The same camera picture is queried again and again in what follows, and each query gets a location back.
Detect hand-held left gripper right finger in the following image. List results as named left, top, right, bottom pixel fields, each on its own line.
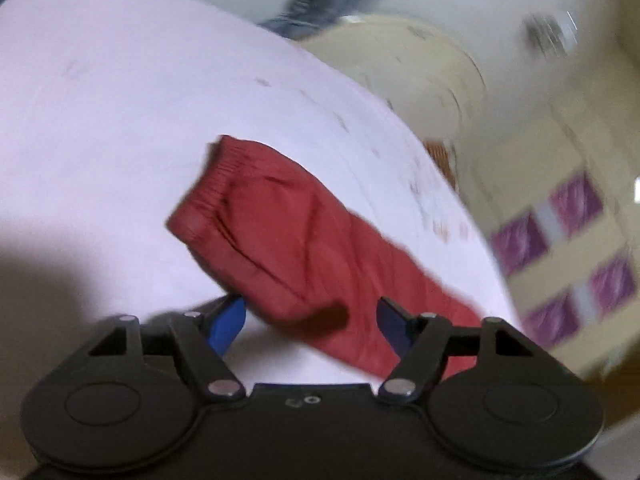
left=376, top=296, right=538, bottom=406

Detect cream round headboard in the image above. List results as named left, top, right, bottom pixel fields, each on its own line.
left=300, top=17, right=488, bottom=161

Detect cream wardrobe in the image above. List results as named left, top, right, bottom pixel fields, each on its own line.
left=457, top=35, right=640, bottom=383

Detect purple wall poster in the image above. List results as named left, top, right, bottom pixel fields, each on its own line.
left=489, top=212, right=549, bottom=277
left=522, top=292, right=583, bottom=350
left=549, top=172, right=605, bottom=237
left=587, top=245, right=638, bottom=318

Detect orange plush toy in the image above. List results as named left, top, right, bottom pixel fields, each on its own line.
left=424, top=140, right=459, bottom=192

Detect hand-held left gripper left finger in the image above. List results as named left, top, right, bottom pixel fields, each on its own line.
left=89, top=294, right=247, bottom=401

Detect ceiling chandelier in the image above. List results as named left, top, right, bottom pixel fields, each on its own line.
left=522, top=9, right=577, bottom=57

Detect red pants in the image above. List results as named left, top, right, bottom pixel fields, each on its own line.
left=166, top=135, right=486, bottom=381

